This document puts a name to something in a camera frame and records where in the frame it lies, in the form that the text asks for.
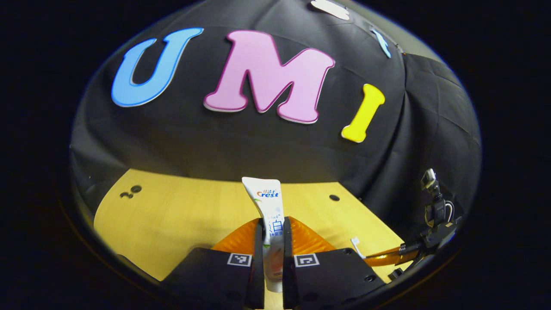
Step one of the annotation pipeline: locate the black backdrop cloth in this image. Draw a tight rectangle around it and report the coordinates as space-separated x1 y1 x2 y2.
69 0 482 242

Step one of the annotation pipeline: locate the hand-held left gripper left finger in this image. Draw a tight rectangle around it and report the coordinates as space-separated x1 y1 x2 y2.
161 217 266 310

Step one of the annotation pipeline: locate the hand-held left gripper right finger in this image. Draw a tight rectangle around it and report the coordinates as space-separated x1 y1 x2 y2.
282 217 386 310

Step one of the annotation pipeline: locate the white toothpaste tube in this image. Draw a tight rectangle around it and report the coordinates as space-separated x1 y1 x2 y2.
242 177 285 293

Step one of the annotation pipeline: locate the white toothbrush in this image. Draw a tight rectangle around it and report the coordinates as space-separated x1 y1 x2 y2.
350 236 367 259

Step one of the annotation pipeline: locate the wooden desktop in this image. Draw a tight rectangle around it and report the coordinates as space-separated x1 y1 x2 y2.
94 169 405 310

